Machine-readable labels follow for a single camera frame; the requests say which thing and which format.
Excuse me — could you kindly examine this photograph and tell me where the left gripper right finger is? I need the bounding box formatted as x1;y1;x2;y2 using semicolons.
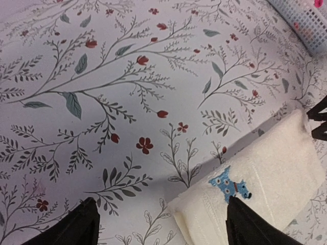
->
226;197;299;245

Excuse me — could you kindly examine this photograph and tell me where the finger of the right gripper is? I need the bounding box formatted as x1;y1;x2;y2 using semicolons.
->
311;121;327;141
307;96;327;120

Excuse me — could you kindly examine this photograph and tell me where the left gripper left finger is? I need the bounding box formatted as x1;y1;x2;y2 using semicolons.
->
24;198;100;245

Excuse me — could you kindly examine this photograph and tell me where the cream white towel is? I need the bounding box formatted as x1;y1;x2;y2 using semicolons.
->
168;109;325;244

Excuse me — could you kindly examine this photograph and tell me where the white plastic basket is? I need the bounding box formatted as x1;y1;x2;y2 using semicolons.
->
268;0;326;55

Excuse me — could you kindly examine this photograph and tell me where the floral table cloth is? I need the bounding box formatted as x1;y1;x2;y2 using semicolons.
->
1;1;326;244

